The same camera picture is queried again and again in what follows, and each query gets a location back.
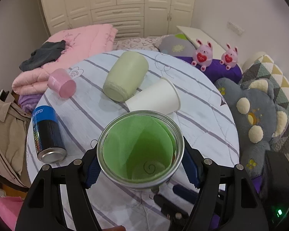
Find pink plastic cup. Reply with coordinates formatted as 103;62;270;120
47;68;76;99

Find white low cabinet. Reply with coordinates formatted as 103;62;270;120
176;26;225;57

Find glass jar green pink liner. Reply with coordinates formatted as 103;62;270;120
97;110;185;190

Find pale green cup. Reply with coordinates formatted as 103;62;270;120
103;51;149;102

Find beige jacket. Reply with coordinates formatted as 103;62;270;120
0;99;31;191

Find white wall socket strip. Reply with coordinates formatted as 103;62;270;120
227;21;244;36

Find dark grey garment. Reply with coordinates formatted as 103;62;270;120
19;40;66;72

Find grey bear plush cushion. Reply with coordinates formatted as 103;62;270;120
214;78;289;179

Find heart pattern bedsheet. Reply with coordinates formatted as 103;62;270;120
113;35;166;52

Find right pink bunny plush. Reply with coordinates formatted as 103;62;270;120
220;43;238;70

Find blue black spray can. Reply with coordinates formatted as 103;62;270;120
32;105;67;164

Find pink folded quilt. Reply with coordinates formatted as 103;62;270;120
12;23;118;95

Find cream wardrobe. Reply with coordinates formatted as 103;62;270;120
41;0;195;40

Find triangle pattern quilted blanket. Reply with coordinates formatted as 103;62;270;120
240;54;289;154

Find white paper cup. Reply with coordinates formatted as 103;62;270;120
125;77;181;115

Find grey flower pillow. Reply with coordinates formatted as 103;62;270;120
154;33;196;57

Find striped white tablecloth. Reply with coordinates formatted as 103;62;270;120
26;49;240;231

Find purple cushion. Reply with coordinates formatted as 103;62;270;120
174;55;243;84

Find pink bunny plush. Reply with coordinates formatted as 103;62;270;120
220;43;238;70
192;39;213;72

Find purple folded blanket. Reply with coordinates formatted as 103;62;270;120
18;94;43;114

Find left pink bunny plush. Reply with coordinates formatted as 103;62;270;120
192;39;213;72

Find pink bag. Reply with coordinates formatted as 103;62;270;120
0;196;24;230

